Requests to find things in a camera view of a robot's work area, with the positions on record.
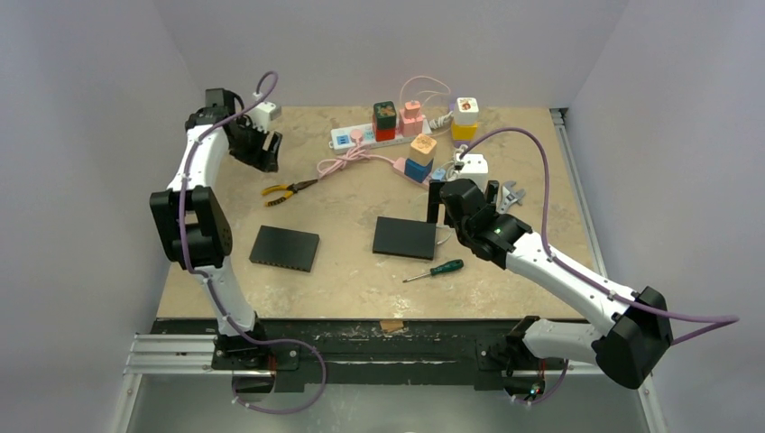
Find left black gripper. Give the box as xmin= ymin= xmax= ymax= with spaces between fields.
xmin=229 ymin=117 xmax=281 ymax=173

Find yellow black needle-nose pliers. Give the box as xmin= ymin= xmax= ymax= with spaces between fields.
xmin=261 ymin=179 xmax=318 ymax=207

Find red handled adjustable wrench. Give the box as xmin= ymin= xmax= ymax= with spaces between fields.
xmin=497 ymin=180 xmax=526 ymax=214

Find green handled screwdriver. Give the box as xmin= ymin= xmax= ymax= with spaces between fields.
xmin=402 ymin=259 xmax=465 ymax=283

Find black box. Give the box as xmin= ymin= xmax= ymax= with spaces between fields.
xmin=249 ymin=226 xmax=320 ymax=272
xmin=372 ymin=216 xmax=437 ymax=260

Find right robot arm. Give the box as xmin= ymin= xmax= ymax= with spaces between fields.
xmin=428 ymin=179 xmax=674 ymax=390

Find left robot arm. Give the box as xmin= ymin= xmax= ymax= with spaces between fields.
xmin=149 ymin=88 xmax=281 ymax=369

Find pink plug adapter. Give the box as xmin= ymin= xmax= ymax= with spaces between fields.
xmin=399 ymin=100 xmax=424 ymax=137

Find light blue USB charger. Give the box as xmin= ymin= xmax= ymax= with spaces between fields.
xmin=430 ymin=168 xmax=447 ymax=181

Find blue cube adapter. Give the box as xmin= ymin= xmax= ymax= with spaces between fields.
xmin=404 ymin=158 xmax=433 ymax=183

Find orange cube adapter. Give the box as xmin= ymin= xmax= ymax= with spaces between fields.
xmin=408 ymin=134 xmax=438 ymax=167

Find yellow cube adapter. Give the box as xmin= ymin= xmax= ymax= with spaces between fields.
xmin=450 ymin=122 xmax=478 ymax=142

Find white power strip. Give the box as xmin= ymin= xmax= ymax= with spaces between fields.
xmin=328 ymin=119 xmax=415 ymax=155

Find pink power strip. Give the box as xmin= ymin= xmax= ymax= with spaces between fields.
xmin=392 ymin=158 xmax=459 ymax=200

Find white cube adapter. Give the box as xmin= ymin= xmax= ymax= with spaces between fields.
xmin=453 ymin=97 xmax=480 ymax=126

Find red cube adapter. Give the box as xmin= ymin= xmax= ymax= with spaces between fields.
xmin=373 ymin=124 xmax=397 ymax=142

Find green cube adapter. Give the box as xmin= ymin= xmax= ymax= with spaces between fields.
xmin=373 ymin=101 xmax=398 ymax=130

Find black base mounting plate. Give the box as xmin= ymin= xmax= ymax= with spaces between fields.
xmin=139 ymin=318 xmax=564 ymax=393

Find light blue USB cable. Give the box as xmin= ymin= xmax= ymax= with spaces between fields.
xmin=411 ymin=162 xmax=461 ymax=247

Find white coiled power cord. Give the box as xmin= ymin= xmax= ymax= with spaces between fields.
xmin=441 ymin=143 xmax=472 ymax=180

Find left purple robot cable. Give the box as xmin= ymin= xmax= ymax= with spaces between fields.
xmin=179 ymin=70 xmax=328 ymax=417

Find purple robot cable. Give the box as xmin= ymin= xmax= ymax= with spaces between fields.
xmin=456 ymin=126 xmax=741 ymax=407
xmin=179 ymin=70 xmax=328 ymax=417

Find pink coiled power cord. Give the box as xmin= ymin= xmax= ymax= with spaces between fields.
xmin=316 ymin=129 xmax=408 ymax=180

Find aluminium frame rail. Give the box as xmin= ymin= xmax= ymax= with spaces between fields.
xmin=124 ymin=334 xmax=604 ymax=376

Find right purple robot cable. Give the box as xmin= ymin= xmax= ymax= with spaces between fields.
xmin=456 ymin=126 xmax=741 ymax=407

